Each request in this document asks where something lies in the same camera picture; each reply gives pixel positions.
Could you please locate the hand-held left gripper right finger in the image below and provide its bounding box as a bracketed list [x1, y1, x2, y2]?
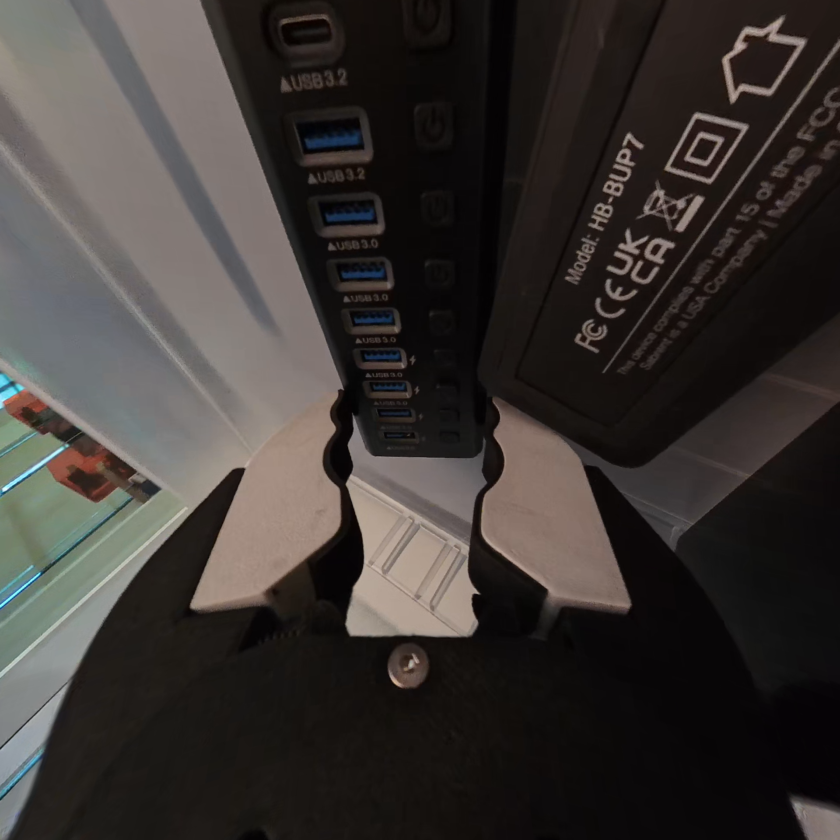
[467, 395, 632, 639]

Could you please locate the black multi-port usb hub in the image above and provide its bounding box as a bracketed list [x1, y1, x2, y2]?
[478, 0, 840, 468]
[200, 0, 519, 458]

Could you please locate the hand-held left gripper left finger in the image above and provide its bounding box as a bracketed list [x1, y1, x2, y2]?
[189, 389, 365, 634]

